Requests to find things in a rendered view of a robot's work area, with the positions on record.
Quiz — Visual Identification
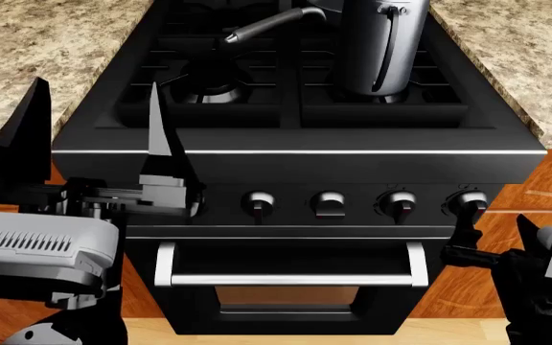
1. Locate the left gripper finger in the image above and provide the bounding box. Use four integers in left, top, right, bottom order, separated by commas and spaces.
137, 80, 206, 219
0, 76, 53, 204

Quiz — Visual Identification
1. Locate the stainless steel kettle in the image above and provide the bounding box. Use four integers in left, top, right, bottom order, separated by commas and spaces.
336, 0, 431, 98

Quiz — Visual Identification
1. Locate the wooden base cabinet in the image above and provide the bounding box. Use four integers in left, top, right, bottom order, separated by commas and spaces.
407, 147, 552, 320
0, 149, 167, 345

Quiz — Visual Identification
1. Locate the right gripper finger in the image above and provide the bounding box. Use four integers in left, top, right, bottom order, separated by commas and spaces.
448, 210, 484, 250
515, 213, 551, 257

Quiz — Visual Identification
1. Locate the silver oven door handle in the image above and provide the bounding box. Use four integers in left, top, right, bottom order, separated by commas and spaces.
154, 241, 430, 289

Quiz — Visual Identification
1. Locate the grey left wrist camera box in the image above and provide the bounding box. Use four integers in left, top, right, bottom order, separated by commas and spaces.
0, 210, 123, 311

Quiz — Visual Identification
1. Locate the granite counter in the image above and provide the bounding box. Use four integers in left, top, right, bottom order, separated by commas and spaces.
427, 0, 552, 150
0, 0, 156, 150

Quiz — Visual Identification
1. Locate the black cast iron stove grate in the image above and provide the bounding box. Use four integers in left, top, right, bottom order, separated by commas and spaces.
298, 0, 470, 129
116, 0, 289, 129

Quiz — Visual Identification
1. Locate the silver stove knob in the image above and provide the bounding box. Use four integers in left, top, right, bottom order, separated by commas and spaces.
240, 189, 278, 224
444, 189, 491, 219
310, 190, 348, 220
375, 189, 420, 224

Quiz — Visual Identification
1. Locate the frying pan with black handle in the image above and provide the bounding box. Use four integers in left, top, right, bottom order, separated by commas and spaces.
221, 0, 345, 45

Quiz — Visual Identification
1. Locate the black kitchen stove range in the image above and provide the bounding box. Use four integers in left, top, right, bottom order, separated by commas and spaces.
51, 0, 549, 337

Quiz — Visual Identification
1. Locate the black oven door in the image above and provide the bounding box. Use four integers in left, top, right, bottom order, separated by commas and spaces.
125, 235, 452, 337

